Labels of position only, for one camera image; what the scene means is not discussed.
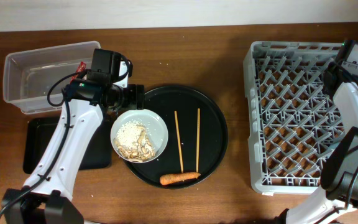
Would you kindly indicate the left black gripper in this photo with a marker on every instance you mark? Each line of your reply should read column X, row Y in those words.
column 136, row 97

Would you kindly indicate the grey plate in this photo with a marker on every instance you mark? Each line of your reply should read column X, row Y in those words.
column 156, row 128

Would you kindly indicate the red snack wrapper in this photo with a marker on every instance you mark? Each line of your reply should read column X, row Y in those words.
column 81, row 68

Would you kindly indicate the wooden chopstick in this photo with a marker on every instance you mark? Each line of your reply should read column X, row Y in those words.
column 198, row 139
column 179, row 141

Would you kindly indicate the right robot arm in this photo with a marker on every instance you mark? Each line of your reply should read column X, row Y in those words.
column 338, row 190

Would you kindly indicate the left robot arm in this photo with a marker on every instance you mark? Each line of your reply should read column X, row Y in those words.
column 46, row 195

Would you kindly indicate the grey dishwasher rack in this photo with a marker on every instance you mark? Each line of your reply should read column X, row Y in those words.
column 294, row 126

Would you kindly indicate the food scraps on plate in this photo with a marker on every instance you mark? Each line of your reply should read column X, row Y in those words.
column 132, row 142

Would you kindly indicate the black rectangular tray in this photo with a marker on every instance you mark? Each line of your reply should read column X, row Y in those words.
column 40, row 131

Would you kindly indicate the clear plastic bin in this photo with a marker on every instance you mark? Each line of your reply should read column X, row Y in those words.
column 28, row 75

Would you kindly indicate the round black tray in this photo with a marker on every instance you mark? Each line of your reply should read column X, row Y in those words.
column 164, row 100

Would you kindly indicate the orange carrot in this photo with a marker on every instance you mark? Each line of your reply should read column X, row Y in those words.
column 168, row 179

